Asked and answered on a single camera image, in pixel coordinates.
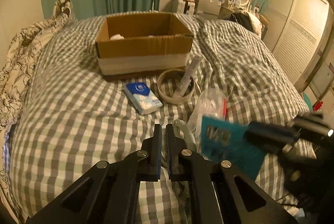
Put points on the white tube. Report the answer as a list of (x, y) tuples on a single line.
[(183, 85)]

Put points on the clear floss pick jar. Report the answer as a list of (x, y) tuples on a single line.
[(211, 102)]

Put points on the beige tape roll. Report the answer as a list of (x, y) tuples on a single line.
[(167, 84)]

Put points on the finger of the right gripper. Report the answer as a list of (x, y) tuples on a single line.
[(270, 134)]

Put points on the brown cardboard box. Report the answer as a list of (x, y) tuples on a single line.
[(153, 42)]

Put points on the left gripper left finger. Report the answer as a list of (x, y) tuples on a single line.
[(107, 192)]

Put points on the silver mini fridge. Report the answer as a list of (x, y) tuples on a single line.
[(211, 7)]

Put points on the grey checkered bed cover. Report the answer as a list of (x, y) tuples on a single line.
[(73, 118)]

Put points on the white knit glove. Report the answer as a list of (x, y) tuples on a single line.
[(116, 37)]

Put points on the white hard suitcase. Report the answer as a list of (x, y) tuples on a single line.
[(186, 7)]

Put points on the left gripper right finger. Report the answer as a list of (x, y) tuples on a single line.
[(219, 192)]

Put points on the blue tissue pack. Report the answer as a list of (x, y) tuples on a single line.
[(143, 99)]

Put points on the floral white duvet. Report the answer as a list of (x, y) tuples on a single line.
[(22, 57)]

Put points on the teal booklet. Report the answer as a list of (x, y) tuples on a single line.
[(222, 140)]

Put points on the white louvered wardrobe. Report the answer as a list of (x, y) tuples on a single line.
[(294, 32)]

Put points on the white dressing table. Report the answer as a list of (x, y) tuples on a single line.
[(225, 13)]

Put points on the checkered pillow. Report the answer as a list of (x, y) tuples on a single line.
[(63, 12)]

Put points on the grey metal caliper tool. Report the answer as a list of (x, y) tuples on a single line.
[(184, 132)]

